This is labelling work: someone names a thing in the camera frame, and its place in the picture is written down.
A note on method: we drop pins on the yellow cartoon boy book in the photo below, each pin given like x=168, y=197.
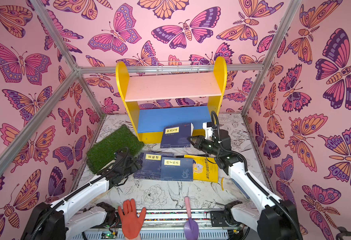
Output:
x=204, y=169

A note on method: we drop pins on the blue book yellow label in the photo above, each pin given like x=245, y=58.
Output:
x=177, y=136

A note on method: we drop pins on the yellow pink blue bookshelf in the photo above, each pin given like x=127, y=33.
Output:
x=156, y=102

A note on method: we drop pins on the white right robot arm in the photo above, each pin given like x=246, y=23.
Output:
x=273, y=218

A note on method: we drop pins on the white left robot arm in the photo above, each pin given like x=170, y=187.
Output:
x=64, y=219

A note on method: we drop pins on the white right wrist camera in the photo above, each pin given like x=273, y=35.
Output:
x=209, y=129

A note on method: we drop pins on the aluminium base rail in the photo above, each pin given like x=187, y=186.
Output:
x=214, y=224

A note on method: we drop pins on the purple pink garden trowel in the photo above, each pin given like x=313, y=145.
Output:
x=191, y=228

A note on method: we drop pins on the red rubber glove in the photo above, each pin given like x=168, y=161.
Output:
x=131, y=223

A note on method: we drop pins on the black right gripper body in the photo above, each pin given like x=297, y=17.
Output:
x=196, y=144

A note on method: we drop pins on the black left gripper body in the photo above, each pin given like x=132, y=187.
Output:
x=131, y=169

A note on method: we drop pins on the aluminium frame post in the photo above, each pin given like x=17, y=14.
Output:
x=283, y=27

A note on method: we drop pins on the green artificial grass mat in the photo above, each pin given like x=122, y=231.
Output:
x=102, y=153

